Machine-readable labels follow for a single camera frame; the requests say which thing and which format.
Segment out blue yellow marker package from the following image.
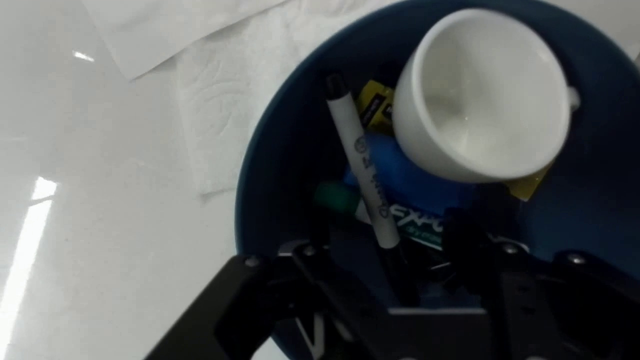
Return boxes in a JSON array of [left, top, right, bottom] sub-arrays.
[[342, 78, 557, 256]]

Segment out white marker with black cap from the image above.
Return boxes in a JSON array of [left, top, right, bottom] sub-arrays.
[[323, 73, 423, 307]]

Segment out white ceramic cup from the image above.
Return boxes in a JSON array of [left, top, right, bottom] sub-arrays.
[[391, 6, 584, 186]]

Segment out white embossed paper towel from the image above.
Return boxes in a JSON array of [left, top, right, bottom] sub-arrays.
[[170, 0, 402, 199]]

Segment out white smooth paper sheet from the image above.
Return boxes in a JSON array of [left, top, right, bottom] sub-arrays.
[[80, 0, 290, 82]]

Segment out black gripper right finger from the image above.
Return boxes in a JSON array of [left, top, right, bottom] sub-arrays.
[[443, 207, 640, 360]]

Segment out green marker cap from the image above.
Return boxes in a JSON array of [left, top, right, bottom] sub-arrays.
[[313, 178, 365, 217]]

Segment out blue round bowl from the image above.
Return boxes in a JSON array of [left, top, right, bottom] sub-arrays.
[[232, 0, 640, 360]]

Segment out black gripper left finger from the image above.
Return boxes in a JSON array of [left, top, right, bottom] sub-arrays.
[[145, 218, 392, 360]]

